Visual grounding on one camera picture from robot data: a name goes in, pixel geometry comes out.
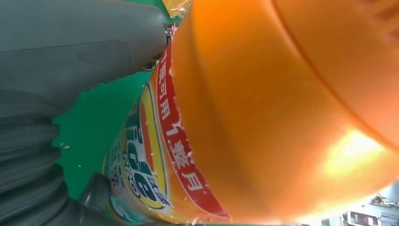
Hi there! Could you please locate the yellow taped cardboard mat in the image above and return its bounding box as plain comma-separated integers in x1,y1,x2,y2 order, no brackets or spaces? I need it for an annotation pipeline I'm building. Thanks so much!
160,0,194,19

